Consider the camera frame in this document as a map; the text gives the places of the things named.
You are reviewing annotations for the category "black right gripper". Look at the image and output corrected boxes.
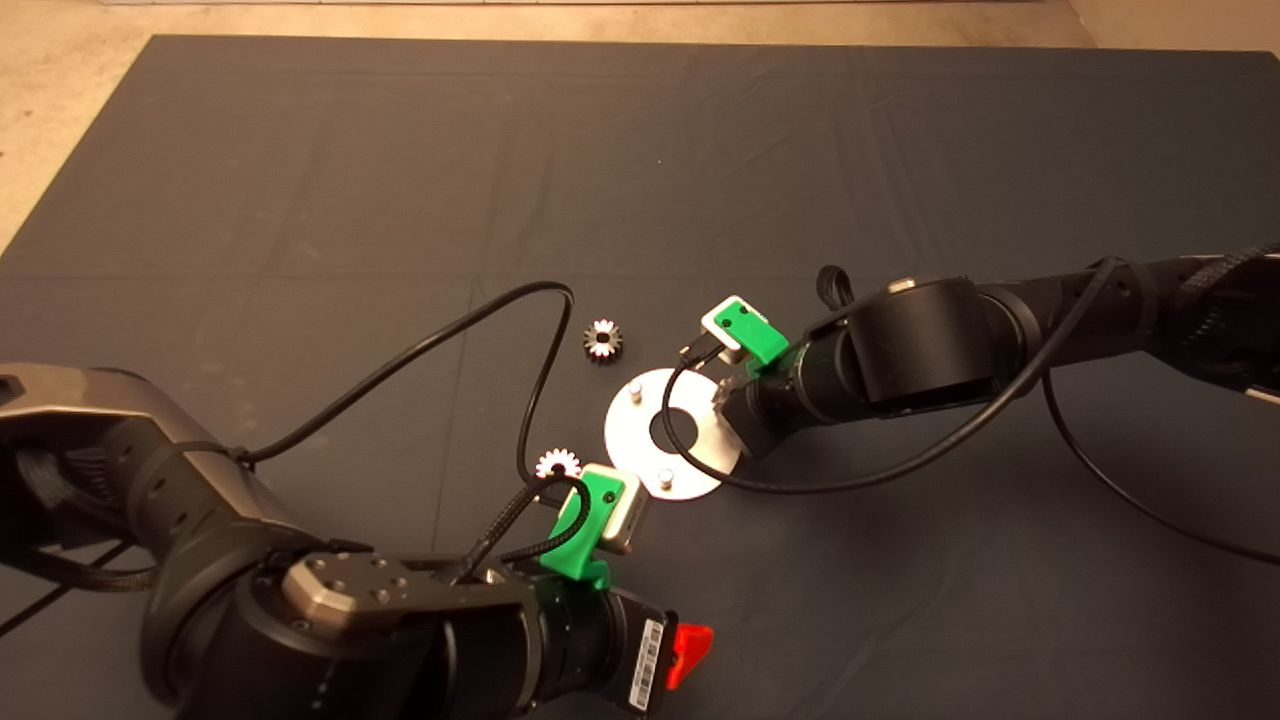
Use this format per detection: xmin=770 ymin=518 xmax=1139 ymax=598
xmin=715 ymin=345 xmax=831 ymax=461

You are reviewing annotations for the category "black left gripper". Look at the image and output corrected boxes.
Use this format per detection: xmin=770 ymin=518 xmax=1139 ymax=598
xmin=530 ymin=588 xmax=715 ymax=720

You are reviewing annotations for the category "round metal carrier plate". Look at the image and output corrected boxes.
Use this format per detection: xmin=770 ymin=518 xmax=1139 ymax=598
xmin=604 ymin=368 xmax=743 ymax=503

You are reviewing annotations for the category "green right camera mount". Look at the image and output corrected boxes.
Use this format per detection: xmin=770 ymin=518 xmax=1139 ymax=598
xmin=712 ymin=303 xmax=791 ymax=379

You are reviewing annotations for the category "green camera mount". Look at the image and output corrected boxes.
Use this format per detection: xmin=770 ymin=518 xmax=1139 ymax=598
xmin=540 ymin=465 xmax=626 ymax=589
xmin=712 ymin=303 xmax=791 ymax=379

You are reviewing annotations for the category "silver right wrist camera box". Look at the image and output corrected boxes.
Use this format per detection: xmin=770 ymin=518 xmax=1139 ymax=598
xmin=700 ymin=296 xmax=751 ymax=363

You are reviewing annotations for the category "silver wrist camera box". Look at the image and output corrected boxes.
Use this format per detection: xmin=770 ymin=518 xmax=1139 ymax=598
xmin=700 ymin=296 xmax=751 ymax=363
xmin=595 ymin=462 xmax=651 ymax=556

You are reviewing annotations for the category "black braided cable loop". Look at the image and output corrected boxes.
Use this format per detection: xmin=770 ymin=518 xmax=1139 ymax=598
xmin=816 ymin=265 xmax=863 ymax=313
xmin=455 ymin=470 xmax=593 ymax=581

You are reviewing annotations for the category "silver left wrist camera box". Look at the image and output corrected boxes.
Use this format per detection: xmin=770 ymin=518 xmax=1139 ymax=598
xmin=595 ymin=462 xmax=651 ymax=556

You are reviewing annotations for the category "green left camera mount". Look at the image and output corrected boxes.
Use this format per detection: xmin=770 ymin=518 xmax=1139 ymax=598
xmin=540 ymin=465 xmax=626 ymax=589

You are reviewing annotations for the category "thin black left camera cable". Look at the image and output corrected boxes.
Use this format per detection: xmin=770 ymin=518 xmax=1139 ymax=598
xmin=240 ymin=280 xmax=576 ymax=493

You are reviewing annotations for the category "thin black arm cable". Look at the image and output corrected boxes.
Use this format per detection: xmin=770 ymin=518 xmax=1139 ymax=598
xmin=1040 ymin=370 xmax=1280 ymax=566

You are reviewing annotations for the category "black braided sleeve cable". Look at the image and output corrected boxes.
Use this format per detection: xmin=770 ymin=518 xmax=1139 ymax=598
xmin=0 ymin=540 xmax=161 ymax=641

